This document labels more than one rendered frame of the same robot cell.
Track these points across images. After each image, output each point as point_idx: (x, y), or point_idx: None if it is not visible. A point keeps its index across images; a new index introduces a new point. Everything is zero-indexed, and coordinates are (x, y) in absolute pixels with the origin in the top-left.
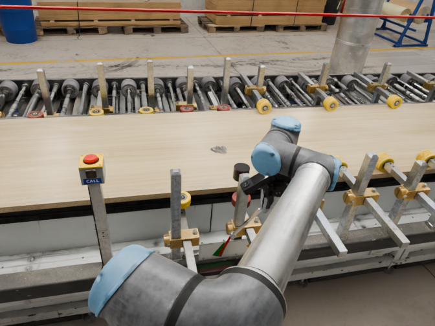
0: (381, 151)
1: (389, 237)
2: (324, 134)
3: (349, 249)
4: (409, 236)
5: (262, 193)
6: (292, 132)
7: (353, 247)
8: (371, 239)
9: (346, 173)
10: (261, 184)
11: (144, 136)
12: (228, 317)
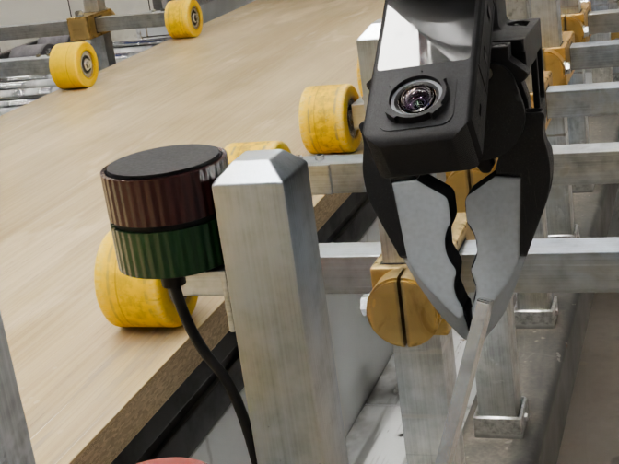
0: (255, 135)
1: (567, 326)
2: (28, 194)
3: (553, 448)
4: (580, 293)
5: (418, 200)
6: None
7: (554, 426)
8: (553, 360)
9: (333, 160)
10: (485, 40)
11: None
12: None
